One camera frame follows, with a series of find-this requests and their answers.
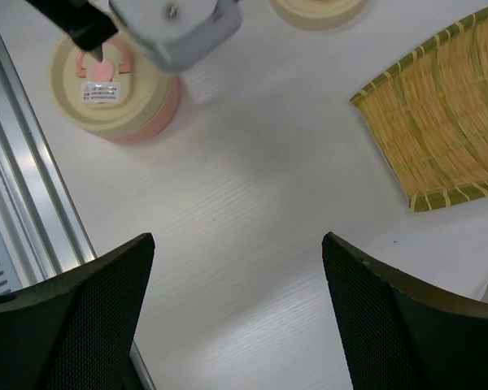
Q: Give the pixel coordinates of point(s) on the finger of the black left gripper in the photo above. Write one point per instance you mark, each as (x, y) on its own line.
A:
(87, 26)

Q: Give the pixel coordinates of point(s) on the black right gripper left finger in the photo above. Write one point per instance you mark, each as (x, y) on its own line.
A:
(76, 330)

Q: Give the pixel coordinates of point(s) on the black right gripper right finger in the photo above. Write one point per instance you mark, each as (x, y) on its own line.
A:
(400, 332)

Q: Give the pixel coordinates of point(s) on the cream lid pink handle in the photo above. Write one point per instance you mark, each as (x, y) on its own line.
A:
(111, 98)

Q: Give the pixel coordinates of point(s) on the pink lunch box bowl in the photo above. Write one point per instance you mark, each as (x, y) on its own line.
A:
(161, 119)

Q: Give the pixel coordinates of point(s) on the cream lid yellow handle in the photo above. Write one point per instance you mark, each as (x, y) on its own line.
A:
(316, 15)

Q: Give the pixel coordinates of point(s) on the bamboo serving tray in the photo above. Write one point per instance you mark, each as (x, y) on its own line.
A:
(428, 114)

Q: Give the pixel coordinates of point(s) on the aluminium mounting rail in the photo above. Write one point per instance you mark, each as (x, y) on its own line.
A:
(42, 230)

